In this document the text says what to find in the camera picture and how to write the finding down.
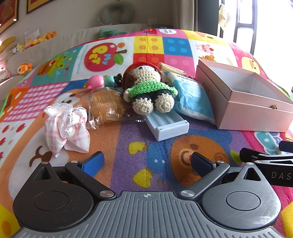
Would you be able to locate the orange fish plush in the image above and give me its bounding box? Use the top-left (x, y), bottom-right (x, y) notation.
top-left (16, 62), bottom-right (33, 75)

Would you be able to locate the hanging yellow cloth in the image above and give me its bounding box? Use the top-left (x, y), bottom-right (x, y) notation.
top-left (218, 3), bottom-right (232, 29)

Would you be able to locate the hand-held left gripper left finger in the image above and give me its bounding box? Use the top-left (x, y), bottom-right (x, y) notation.
top-left (32, 151), bottom-right (117, 200)

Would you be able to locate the crocheted doll with green dress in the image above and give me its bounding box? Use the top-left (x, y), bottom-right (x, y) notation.
top-left (121, 61), bottom-right (178, 115)

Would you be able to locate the red framed picture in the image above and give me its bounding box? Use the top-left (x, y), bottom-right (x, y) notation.
top-left (26, 0), bottom-right (59, 14)
top-left (0, 0), bottom-right (19, 35)

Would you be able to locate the grey neck pillow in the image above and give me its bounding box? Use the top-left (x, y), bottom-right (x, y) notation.
top-left (100, 3), bottom-right (134, 25)

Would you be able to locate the yellow banana plush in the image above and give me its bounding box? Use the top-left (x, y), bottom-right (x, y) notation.
top-left (0, 36), bottom-right (17, 53)

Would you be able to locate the colourful cartoon play mat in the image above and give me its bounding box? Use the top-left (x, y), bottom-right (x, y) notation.
top-left (0, 28), bottom-right (293, 238)

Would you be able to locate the blue and white tissue packet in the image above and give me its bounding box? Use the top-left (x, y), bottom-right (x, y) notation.
top-left (163, 70), bottom-right (217, 124)

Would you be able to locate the yellow biscuit packet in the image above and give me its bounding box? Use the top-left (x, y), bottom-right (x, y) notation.
top-left (157, 62), bottom-right (187, 76)

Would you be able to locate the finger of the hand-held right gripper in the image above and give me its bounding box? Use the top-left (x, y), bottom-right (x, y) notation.
top-left (279, 140), bottom-right (293, 152)
top-left (239, 148), bottom-right (293, 162)

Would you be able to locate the pink cardboard box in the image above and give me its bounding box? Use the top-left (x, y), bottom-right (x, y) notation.
top-left (195, 59), bottom-right (293, 133)

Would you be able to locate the pink plastic toy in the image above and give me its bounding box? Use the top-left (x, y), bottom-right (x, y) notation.
top-left (83, 75), bottom-right (106, 90)

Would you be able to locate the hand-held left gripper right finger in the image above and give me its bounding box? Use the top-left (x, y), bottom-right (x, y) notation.
top-left (179, 152), bottom-right (267, 200)

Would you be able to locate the dark window frame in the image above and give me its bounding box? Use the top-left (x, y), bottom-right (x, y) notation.
top-left (232, 0), bottom-right (259, 54)

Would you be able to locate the small black trinket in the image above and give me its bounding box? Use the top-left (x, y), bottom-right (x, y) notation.
top-left (114, 73), bottom-right (124, 87)

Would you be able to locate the pink checked lace cloth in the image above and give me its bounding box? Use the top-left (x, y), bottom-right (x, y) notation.
top-left (43, 103), bottom-right (90, 159)

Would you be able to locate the green cloth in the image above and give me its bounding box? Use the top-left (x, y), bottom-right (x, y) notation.
top-left (98, 28), bottom-right (129, 38)

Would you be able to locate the white plastic case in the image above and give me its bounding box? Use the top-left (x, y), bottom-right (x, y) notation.
top-left (143, 109), bottom-right (190, 142)

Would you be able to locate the bread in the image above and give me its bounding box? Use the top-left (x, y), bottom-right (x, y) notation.
top-left (85, 88), bottom-right (129, 130)

